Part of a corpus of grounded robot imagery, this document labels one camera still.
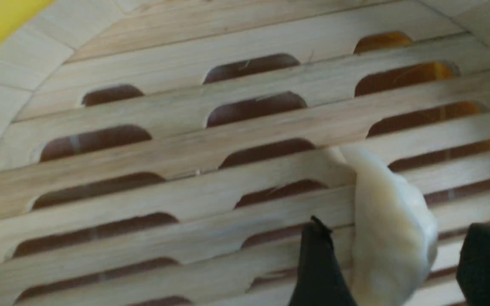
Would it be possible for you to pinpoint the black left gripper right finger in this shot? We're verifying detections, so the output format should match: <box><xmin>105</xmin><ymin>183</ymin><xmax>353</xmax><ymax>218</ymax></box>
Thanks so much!
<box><xmin>456</xmin><ymin>223</ymin><xmax>490</xmax><ymax>306</ymax></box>

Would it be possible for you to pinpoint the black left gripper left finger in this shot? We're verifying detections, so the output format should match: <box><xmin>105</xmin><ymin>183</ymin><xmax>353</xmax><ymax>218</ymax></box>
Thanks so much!
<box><xmin>288</xmin><ymin>215</ymin><xmax>356</xmax><ymax>306</ymax></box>

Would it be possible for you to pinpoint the white dumpling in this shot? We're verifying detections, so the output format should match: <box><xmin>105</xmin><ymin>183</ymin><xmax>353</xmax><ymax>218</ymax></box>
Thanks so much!
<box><xmin>329</xmin><ymin>145</ymin><xmax>438</xmax><ymax>306</ymax></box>

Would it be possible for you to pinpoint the bamboo steamer tray yellow rim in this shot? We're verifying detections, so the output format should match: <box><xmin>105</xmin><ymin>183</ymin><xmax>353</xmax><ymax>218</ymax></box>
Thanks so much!
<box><xmin>0</xmin><ymin>0</ymin><xmax>490</xmax><ymax>306</ymax></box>

